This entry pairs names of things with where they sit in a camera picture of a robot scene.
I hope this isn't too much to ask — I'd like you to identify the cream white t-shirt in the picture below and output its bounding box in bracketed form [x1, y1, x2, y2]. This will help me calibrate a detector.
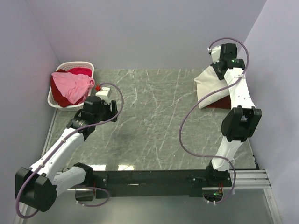
[194, 66, 229, 109]

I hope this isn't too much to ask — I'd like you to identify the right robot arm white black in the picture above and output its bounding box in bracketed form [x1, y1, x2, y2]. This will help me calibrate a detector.
[205, 43, 262, 187]

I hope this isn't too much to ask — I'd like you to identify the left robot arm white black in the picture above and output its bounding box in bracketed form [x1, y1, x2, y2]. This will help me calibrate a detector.
[15, 96, 119, 217]

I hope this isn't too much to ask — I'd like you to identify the pink t-shirt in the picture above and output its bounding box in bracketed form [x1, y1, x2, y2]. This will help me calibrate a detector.
[52, 72, 95, 105]

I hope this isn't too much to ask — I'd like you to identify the folded maroon t-shirt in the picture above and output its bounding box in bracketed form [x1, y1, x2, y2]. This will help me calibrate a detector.
[206, 96, 231, 110]

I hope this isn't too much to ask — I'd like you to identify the red t-shirt in basket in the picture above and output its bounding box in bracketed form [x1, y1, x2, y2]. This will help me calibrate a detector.
[50, 68, 92, 107]

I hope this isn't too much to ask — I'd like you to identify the white plastic laundry basket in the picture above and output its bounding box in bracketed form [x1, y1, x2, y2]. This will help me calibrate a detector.
[47, 61, 94, 112]

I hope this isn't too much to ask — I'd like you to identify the black base beam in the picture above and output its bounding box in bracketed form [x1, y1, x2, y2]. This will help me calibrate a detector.
[74, 169, 234, 203]

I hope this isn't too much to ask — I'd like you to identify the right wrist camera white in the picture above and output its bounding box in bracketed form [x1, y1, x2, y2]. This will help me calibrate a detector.
[207, 45, 221, 64]

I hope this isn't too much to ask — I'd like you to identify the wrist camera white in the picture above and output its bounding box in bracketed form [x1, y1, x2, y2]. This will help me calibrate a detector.
[207, 45, 221, 64]
[95, 85, 112, 104]

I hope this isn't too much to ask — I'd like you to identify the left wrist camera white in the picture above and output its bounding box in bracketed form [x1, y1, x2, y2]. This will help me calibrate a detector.
[95, 85, 112, 104]

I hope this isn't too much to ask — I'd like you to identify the aluminium frame rail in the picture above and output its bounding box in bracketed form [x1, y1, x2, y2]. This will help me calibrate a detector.
[13, 109, 281, 224]

